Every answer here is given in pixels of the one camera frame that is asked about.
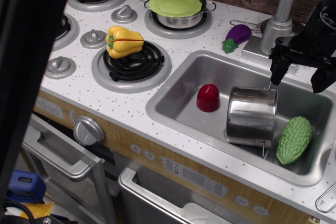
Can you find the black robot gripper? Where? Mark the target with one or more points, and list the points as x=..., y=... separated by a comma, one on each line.
x=305, y=50

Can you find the steel pot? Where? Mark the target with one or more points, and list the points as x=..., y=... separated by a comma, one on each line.
x=184, y=22
x=251, y=117

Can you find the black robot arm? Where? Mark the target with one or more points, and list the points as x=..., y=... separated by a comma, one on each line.
x=321, y=20

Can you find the steel sink basin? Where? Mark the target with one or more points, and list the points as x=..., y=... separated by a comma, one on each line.
x=175, y=106

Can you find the steel pot on stove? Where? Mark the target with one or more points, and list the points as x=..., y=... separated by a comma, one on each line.
x=184, y=22

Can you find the grey toy faucet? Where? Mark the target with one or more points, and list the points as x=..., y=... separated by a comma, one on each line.
x=279, y=25

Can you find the green toy bitter melon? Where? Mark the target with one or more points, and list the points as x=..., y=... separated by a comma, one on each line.
x=294, y=140

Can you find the purple toy eggplant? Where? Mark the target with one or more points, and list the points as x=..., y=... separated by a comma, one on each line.
x=236, y=36

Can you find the red toy pepper half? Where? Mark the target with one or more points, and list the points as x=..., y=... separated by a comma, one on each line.
x=208, y=99

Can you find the light green plate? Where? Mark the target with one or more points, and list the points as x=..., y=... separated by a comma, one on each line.
x=175, y=8

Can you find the front right black burner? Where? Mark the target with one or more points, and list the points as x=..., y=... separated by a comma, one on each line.
x=135, y=73

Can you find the yellow toy bell pepper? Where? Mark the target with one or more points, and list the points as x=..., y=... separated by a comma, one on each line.
x=122, y=42

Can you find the grey stove knob upper middle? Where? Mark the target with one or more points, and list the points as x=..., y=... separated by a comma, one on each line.
x=124, y=15

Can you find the grey dishwasher door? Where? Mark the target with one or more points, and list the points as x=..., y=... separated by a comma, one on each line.
x=152, y=198

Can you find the grey stove knob lower middle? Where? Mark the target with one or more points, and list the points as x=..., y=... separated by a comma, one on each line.
x=93, y=39

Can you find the grey oven dial knob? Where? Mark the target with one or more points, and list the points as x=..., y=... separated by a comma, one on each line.
x=87, y=131

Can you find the front left black burner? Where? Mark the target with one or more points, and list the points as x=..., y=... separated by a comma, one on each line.
x=67, y=32

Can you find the grey stove knob bottom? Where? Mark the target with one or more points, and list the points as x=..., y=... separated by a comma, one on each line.
x=60, y=68

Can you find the grey oven door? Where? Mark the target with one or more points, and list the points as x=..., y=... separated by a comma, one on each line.
x=74, y=177

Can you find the blue clamp tool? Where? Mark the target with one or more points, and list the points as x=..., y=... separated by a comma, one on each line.
x=25, y=187

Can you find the wire handle at right edge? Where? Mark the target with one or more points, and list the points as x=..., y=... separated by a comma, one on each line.
x=326, y=202

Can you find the black foreground post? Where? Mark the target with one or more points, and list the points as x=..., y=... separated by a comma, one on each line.
x=28, y=29

